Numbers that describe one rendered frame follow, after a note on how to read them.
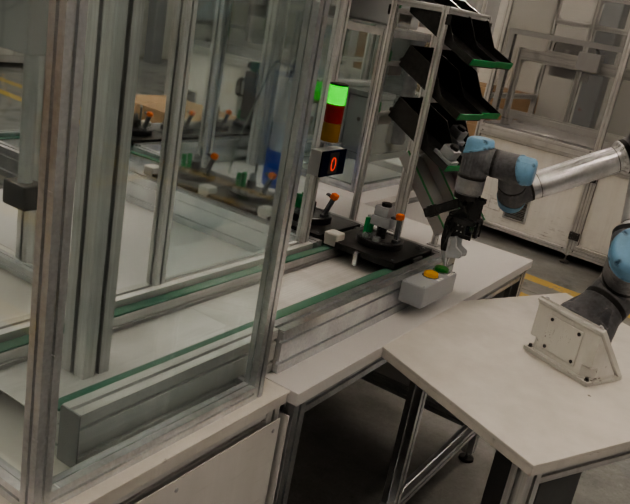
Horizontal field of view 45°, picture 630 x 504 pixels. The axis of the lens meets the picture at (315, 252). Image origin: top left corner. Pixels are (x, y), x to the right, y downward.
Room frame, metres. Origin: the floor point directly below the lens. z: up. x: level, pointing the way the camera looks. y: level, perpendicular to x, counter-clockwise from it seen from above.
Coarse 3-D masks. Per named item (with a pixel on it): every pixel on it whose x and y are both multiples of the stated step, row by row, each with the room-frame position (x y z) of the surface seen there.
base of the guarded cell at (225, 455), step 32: (224, 416) 1.22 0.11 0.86; (256, 416) 1.27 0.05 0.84; (192, 448) 1.12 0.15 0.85; (224, 448) 1.21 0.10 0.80; (256, 448) 1.29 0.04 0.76; (128, 480) 0.99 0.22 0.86; (160, 480) 1.08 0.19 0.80; (192, 480) 1.13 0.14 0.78; (224, 480) 1.21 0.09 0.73; (256, 480) 1.31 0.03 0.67
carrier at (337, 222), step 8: (320, 216) 2.23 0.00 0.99; (328, 216) 2.25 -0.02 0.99; (336, 216) 2.34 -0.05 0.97; (312, 224) 2.19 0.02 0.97; (320, 224) 2.20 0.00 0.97; (328, 224) 2.23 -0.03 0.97; (336, 224) 2.24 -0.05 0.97; (344, 224) 2.26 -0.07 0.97; (352, 224) 2.28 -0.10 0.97; (312, 232) 2.11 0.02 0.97; (320, 232) 2.13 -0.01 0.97
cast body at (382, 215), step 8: (376, 208) 2.12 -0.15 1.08; (384, 208) 2.11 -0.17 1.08; (392, 208) 2.12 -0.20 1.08; (368, 216) 2.15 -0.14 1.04; (376, 216) 2.12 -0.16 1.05; (384, 216) 2.11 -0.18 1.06; (392, 216) 2.13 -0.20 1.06; (376, 224) 2.12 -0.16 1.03; (384, 224) 2.10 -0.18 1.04; (392, 224) 2.11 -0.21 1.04
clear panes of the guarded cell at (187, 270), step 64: (0, 0) 0.95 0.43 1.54; (128, 0) 0.96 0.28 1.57; (192, 0) 1.05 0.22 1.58; (256, 0) 1.17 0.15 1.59; (0, 64) 0.94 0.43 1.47; (128, 64) 0.97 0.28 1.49; (192, 64) 1.07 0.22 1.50; (256, 64) 1.19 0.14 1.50; (0, 128) 0.94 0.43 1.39; (128, 128) 0.98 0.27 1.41; (192, 128) 1.08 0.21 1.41; (256, 128) 1.21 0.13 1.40; (0, 192) 0.94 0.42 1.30; (128, 192) 0.98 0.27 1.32; (192, 192) 1.10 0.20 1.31; (256, 192) 1.24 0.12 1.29; (0, 256) 0.93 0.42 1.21; (128, 256) 1.00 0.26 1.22; (192, 256) 1.11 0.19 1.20; (256, 256) 1.26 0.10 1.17; (0, 320) 0.93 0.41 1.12; (64, 320) 0.91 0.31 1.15; (128, 320) 1.01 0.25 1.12; (192, 320) 1.13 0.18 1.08; (256, 320) 1.29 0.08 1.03; (0, 384) 0.93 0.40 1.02; (64, 384) 0.91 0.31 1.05; (128, 384) 1.02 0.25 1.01; (192, 384) 1.15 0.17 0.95; (0, 448) 0.92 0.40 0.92; (64, 448) 0.92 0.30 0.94
